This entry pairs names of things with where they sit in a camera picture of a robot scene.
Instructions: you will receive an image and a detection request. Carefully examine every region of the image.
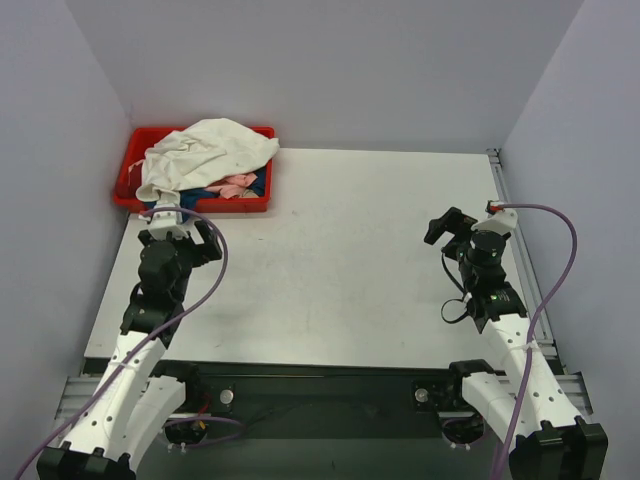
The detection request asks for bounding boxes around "white t shirt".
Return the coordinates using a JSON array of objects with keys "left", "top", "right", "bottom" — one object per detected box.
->
[{"left": 136, "top": 118, "right": 279, "bottom": 203}]

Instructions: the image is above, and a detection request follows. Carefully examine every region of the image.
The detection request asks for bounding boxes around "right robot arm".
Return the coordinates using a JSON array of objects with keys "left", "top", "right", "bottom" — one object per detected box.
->
[{"left": 424, "top": 201, "right": 608, "bottom": 479}]

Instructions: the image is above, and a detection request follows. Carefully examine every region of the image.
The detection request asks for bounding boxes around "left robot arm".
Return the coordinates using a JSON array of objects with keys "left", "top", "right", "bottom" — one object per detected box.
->
[{"left": 36, "top": 217, "right": 228, "bottom": 479}]

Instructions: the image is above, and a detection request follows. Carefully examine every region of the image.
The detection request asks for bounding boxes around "blue garment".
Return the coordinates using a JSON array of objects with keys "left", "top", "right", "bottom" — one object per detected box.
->
[{"left": 180, "top": 167, "right": 267, "bottom": 210}]

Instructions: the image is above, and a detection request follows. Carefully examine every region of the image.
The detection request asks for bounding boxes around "red plastic bin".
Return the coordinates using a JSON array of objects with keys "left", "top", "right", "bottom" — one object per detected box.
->
[{"left": 112, "top": 126, "right": 275, "bottom": 214}]

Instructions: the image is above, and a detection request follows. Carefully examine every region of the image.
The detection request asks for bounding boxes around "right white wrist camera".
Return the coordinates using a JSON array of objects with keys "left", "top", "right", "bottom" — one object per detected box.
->
[{"left": 471, "top": 201, "right": 518, "bottom": 236}]

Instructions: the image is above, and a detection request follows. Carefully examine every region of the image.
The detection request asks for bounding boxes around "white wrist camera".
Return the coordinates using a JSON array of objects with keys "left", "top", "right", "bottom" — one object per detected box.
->
[
  {"left": 139, "top": 203, "right": 190, "bottom": 245},
  {"left": 471, "top": 201, "right": 518, "bottom": 236}
]

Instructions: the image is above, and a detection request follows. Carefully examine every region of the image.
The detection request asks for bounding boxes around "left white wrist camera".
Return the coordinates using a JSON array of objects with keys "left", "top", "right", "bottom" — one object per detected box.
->
[{"left": 139, "top": 203, "right": 190, "bottom": 245}]

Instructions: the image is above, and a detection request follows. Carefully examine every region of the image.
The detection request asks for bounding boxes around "aluminium side rail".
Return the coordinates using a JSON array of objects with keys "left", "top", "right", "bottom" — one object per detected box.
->
[{"left": 486, "top": 149, "right": 559, "bottom": 360}]

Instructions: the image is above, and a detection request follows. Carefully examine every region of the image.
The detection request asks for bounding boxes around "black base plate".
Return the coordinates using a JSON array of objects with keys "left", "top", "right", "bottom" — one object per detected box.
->
[{"left": 152, "top": 360, "right": 494, "bottom": 440}]

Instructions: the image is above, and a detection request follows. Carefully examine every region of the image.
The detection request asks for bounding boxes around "aluminium front rail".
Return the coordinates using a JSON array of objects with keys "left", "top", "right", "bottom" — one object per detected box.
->
[{"left": 54, "top": 374, "right": 593, "bottom": 422}]

